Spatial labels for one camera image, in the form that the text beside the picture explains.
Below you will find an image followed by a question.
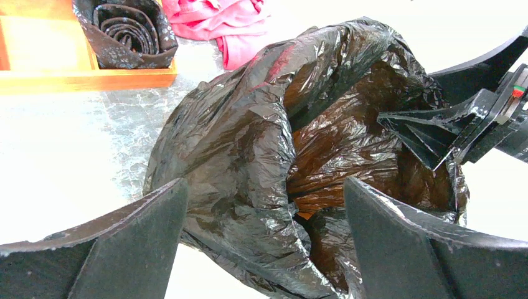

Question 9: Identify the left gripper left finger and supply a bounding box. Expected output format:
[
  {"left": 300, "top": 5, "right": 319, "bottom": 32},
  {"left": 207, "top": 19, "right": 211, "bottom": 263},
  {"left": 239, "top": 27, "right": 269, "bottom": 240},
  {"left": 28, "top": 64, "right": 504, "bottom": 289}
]
[{"left": 1, "top": 178, "right": 188, "bottom": 298}]

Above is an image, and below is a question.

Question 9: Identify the rolled black bag bottom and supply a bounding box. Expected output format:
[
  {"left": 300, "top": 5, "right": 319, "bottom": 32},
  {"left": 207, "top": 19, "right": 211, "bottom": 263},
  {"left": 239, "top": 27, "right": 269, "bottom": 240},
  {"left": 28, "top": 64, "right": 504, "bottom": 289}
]
[{"left": 72, "top": 0, "right": 178, "bottom": 69}]

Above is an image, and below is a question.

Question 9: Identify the orange compartment tray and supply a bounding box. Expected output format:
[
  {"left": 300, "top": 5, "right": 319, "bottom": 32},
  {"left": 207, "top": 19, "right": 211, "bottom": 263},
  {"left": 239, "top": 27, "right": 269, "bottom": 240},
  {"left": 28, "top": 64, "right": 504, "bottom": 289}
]
[{"left": 1, "top": 1, "right": 177, "bottom": 95}]

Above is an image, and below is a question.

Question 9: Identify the black trash bag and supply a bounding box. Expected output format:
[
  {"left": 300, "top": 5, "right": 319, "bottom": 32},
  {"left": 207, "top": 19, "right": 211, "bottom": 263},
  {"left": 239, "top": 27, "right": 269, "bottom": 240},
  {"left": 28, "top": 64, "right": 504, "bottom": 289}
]
[{"left": 143, "top": 17, "right": 469, "bottom": 298}]

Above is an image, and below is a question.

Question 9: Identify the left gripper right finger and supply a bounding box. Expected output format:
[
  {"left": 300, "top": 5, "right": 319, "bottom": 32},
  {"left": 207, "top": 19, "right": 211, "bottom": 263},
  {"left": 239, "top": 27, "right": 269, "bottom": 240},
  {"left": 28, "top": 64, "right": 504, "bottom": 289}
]
[{"left": 344, "top": 177, "right": 527, "bottom": 298}]

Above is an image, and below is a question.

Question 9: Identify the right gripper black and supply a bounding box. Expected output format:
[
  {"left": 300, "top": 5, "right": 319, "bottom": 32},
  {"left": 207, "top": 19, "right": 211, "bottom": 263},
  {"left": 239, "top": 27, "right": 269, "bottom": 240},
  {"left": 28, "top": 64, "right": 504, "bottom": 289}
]
[{"left": 377, "top": 28, "right": 527, "bottom": 171}]

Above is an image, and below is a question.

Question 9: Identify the red cloth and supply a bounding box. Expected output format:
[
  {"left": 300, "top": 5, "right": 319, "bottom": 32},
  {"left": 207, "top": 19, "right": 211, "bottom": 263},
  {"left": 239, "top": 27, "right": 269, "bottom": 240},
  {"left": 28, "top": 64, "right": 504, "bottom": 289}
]
[{"left": 162, "top": 0, "right": 272, "bottom": 70}]

